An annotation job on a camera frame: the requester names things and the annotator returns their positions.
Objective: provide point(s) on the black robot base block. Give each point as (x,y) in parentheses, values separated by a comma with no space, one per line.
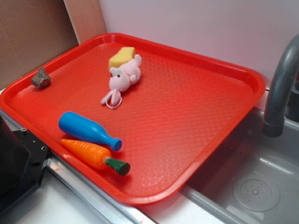
(23,158)

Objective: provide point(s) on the orange toy carrot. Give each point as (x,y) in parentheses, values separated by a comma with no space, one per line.
(96,156)

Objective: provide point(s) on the blue toy bottle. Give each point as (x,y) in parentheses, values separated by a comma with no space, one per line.
(85,129)

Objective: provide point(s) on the brown grey rock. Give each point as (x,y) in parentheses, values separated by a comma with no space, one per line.
(41,79)

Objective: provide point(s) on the grey toy sink basin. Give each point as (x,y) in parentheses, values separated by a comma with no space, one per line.
(249,179)

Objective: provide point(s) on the brown cardboard panel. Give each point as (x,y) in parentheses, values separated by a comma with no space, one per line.
(32,32)

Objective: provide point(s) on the yellow sponge wedge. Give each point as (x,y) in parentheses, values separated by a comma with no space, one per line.
(124,55)

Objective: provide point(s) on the pink plush toy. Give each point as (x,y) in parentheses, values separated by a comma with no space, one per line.
(121,79)

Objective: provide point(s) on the red plastic tray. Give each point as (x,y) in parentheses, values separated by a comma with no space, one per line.
(170,122)

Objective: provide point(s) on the grey toy faucet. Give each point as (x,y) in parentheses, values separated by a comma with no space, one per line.
(283,98)

